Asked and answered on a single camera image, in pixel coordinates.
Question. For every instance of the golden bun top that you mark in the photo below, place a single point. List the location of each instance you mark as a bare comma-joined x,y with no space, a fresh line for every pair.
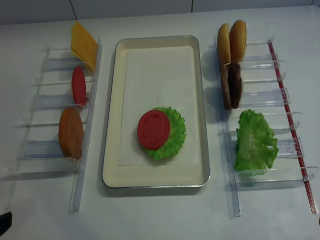
238,41

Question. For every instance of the cream metal baking tray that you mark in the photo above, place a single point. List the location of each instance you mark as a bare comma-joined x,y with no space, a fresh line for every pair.
160,174

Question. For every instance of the clear acrylic right rack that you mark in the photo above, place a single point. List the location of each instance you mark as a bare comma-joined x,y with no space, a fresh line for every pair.
264,91

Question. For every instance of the green lettuce leaf on tray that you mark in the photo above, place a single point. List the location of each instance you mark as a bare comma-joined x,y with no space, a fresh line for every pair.
177,136

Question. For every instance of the light brown meat patty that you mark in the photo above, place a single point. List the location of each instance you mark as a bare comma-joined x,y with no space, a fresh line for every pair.
225,88

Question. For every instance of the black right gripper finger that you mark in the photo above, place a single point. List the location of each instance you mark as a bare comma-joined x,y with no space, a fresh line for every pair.
6,221

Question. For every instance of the clear acrylic rack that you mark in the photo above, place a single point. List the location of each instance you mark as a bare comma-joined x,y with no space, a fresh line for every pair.
39,155
264,91

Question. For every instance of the brown bun half left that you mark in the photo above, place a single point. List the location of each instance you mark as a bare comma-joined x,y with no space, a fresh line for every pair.
71,133

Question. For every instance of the red tomato slice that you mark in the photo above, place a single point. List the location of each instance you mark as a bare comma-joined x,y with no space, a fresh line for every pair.
153,129
79,87

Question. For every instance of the yellow cheese slices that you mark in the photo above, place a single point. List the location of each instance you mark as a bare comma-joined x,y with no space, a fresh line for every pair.
84,46

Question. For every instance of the green lettuce leaf in rack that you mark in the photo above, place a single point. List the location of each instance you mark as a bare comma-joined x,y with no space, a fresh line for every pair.
256,145

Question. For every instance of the clear acrylic left rack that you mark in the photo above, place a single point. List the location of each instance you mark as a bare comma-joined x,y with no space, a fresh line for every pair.
39,155

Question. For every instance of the dark brown meat patty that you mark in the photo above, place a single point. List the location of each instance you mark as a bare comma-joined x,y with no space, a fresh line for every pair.
235,84

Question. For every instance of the white parchment paper sheet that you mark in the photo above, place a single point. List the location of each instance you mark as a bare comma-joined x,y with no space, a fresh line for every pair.
159,77

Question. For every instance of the light bun half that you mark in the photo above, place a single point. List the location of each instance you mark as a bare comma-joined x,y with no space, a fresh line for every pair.
223,45

